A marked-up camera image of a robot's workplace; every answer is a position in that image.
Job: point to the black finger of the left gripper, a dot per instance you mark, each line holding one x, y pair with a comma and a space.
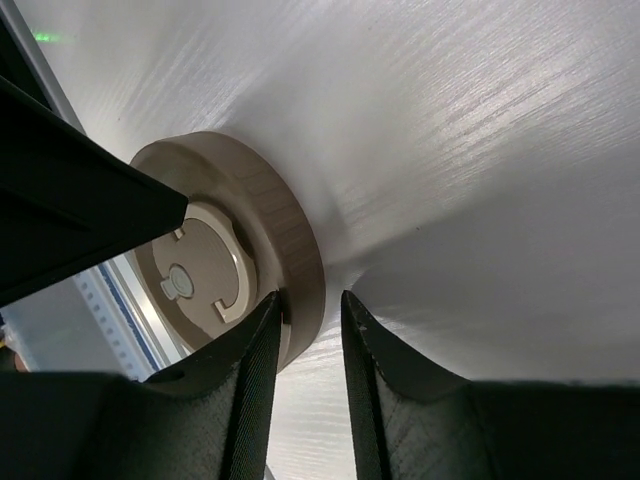
66, 203

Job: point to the slotted cable duct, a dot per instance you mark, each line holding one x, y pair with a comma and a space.
118, 323

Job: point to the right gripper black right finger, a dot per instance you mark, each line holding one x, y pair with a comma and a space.
413, 419

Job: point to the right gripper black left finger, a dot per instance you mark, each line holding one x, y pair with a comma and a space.
205, 417

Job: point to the aluminium front rail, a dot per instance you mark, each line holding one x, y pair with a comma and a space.
28, 67

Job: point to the beige round lid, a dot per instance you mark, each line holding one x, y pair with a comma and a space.
244, 235

